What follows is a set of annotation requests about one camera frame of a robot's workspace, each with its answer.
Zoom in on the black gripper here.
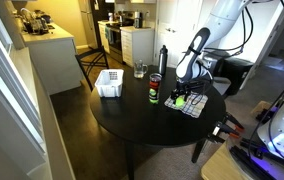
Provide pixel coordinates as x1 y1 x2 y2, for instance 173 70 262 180
170 80 207 102

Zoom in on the green tennis ball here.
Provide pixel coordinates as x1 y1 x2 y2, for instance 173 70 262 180
175 96 185 107

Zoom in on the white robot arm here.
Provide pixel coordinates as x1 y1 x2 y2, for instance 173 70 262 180
170 0 261 101

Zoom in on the clear tennis ball canister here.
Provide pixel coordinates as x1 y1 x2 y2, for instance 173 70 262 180
149 73 162 104

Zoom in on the plaid checkered dish cloth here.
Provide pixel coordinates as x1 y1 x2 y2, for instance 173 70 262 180
164 93 208 118

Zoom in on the dark metal water bottle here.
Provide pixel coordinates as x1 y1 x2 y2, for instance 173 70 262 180
159 45 168 75

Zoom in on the round black table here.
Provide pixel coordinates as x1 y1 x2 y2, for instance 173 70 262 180
89 68 226 180

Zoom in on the clear glass mug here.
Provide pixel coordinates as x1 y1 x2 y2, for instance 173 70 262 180
134 60 148 79

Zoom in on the white plastic basket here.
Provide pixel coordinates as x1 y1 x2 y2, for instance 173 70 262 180
95 69 124 97

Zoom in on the black metal chair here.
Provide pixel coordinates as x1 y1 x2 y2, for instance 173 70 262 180
75 46 109 90

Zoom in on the stainless steel stove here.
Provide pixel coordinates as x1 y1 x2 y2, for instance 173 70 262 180
106 11 134 64

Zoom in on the white kitchen counter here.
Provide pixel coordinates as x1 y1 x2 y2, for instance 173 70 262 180
16 19 82 95

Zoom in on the orange handled clamp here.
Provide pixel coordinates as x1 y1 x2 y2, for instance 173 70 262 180
207 112 244 143

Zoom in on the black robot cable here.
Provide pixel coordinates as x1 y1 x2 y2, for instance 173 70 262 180
200 6 255 59

